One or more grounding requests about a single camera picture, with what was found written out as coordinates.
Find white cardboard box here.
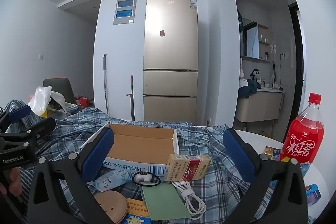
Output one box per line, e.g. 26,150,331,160
80,123,180,175

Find person's left hand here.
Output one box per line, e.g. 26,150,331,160
0,167,24,197

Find blue plaid cloth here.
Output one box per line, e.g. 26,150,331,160
0,99,279,224

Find grey wall electrical panel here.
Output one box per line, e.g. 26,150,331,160
113,0,138,25

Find dark blue clothes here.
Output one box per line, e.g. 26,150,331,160
238,79,262,98

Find white cable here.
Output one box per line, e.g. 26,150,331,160
171,181,207,219

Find small yellow box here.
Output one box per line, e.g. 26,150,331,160
263,146,283,161

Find beige bathroom vanity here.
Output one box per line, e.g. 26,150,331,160
235,90,285,123

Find green notebook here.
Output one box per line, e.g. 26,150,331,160
140,183,189,220

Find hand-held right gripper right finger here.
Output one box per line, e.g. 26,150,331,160
223,128,308,224

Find white plastic bag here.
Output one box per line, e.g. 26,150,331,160
28,86,68,117

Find grey chair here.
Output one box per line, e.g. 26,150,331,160
43,78,76,105

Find gold three-door refrigerator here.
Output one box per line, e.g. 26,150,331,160
143,0,198,122

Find stack of books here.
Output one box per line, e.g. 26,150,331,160
65,102,80,113

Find round wooden disc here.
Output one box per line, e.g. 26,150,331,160
93,190,129,224

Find small blue box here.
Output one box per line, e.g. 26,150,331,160
304,183,322,208

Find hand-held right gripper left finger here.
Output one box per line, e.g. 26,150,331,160
28,127,129,224

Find white black small carton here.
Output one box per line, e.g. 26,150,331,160
166,154,212,182

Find light blue tissue pack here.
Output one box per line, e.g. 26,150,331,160
94,170,132,191

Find bathroom mirror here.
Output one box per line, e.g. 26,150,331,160
241,17,259,59

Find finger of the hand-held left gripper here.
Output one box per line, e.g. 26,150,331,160
0,105,31,133
16,117,56,141

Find wall shelf with bottles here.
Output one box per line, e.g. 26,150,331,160
259,25,271,60

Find black framed glass door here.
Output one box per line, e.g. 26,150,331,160
288,2,308,135

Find red items on floor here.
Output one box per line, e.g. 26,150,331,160
76,95,91,108

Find red iced tea bottle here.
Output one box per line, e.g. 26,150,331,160
280,93,324,165

